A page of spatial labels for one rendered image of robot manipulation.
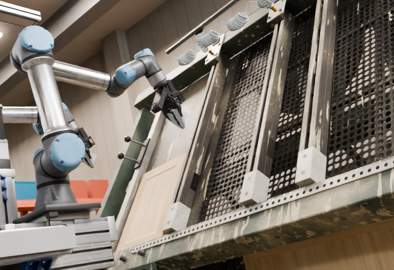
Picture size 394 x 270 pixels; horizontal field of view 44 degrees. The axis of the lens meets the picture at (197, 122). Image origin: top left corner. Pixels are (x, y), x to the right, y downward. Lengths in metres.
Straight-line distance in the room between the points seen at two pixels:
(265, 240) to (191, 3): 4.35
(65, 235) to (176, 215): 0.60
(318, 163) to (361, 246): 0.31
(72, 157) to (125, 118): 4.36
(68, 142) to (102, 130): 4.93
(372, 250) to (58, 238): 0.98
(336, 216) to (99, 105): 5.46
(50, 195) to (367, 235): 1.07
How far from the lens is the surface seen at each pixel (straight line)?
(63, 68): 1.99
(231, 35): 2.64
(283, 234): 1.61
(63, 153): 1.67
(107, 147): 6.50
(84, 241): 1.78
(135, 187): 2.64
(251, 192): 1.71
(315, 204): 1.51
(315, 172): 1.58
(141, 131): 3.10
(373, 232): 1.68
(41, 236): 1.56
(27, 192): 5.25
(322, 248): 1.79
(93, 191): 5.80
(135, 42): 6.31
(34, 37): 1.82
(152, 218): 2.32
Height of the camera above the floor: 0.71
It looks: 17 degrees up
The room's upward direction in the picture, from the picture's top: 13 degrees counter-clockwise
